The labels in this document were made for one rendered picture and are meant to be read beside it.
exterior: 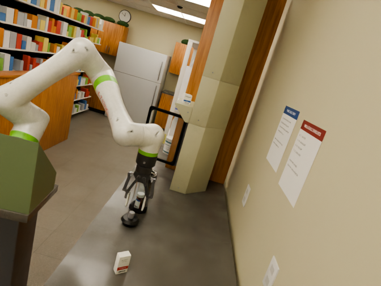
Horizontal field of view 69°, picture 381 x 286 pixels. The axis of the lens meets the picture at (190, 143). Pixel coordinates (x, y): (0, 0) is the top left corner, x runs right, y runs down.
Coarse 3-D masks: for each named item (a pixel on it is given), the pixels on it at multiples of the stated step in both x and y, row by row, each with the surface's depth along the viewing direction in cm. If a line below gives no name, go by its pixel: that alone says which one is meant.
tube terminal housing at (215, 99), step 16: (208, 80) 167; (208, 96) 169; (224, 96) 174; (192, 112) 172; (208, 112) 172; (224, 112) 180; (192, 128) 175; (208, 128) 176; (224, 128) 186; (192, 144) 177; (208, 144) 182; (192, 160) 180; (208, 160) 188; (176, 176) 184; (192, 176) 184; (208, 176) 196; (192, 192) 191
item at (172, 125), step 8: (152, 112) 209; (160, 112) 208; (152, 120) 210; (160, 120) 209; (168, 120) 208; (176, 120) 206; (168, 128) 209; (176, 128) 208; (168, 136) 210; (176, 136) 209; (168, 144) 212; (176, 144) 210; (160, 152) 214; (168, 152) 213; (168, 160) 214
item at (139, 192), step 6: (156, 174) 147; (150, 180) 144; (138, 186) 145; (150, 186) 146; (138, 192) 145; (144, 192) 145; (132, 198) 149; (138, 198) 146; (144, 198) 146; (132, 204) 148; (138, 204) 147
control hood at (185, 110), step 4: (180, 100) 187; (176, 104) 171; (180, 104) 172; (184, 104) 174; (188, 104) 179; (192, 104) 185; (180, 108) 172; (184, 108) 172; (188, 108) 172; (192, 108) 172; (180, 112) 173; (184, 112) 172; (188, 112) 172; (184, 116) 173; (188, 116) 173; (184, 120) 174; (188, 120) 174
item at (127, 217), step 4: (132, 212) 136; (124, 216) 136; (128, 216) 136; (132, 216) 136; (136, 216) 139; (124, 220) 134; (128, 220) 134; (132, 220) 135; (136, 220) 136; (124, 224) 135; (128, 224) 133; (132, 224) 134; (136, 224) 135
